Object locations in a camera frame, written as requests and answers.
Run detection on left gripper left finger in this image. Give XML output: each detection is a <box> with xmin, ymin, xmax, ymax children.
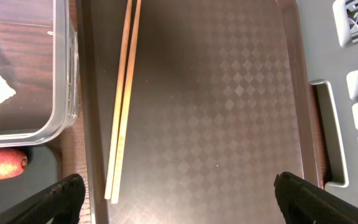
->
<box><xmin>0</xmin><ymin>174</ymin><xmax>86</xmax><ymax>224</ymax></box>

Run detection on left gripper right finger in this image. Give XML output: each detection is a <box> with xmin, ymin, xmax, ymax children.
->
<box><xmin>273</xmin><ymin>172</ymin><xmax>358</xmax><ymax>224</ymax></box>

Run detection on orange carrot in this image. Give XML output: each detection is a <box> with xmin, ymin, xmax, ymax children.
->
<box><xmin>0</xmin><ymin>148</ymin><xmax>28</xmax><ymax>180</ymax></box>

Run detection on wooden chopstick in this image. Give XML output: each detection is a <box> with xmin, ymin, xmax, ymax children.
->
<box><xmin>111</xmin><ymin>0</ymin><xmax>142</xmax><ymax>204</ymax></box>
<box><xmin>104</xmin><ymin>0</ymin><xmax>132</xmax><ymax>201</ymax></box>

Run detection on grey plastic dishwasher rack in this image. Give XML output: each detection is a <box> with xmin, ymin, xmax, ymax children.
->
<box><xmin>297</xmin><ymin>0</ymin><xmax>358</xmax><ymax>208</ymax></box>

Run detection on black plastic tray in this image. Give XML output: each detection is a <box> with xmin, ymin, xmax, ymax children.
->
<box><xmin>0</xmin><ymin>145</ymin><xmax>62</xmax><ymax>213</ymax></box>

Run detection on dark brown serving tray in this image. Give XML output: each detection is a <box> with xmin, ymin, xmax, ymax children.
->
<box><xmin>76</xmin><ymin>0</ymin><xmax>322</xmax><ymax>223</ymax></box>

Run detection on clear plastic bin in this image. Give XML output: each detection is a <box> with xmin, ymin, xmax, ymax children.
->
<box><xmin>0</xmin><ymin>0</ymin><xmax>79</xmax><ymax>147</ymax></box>

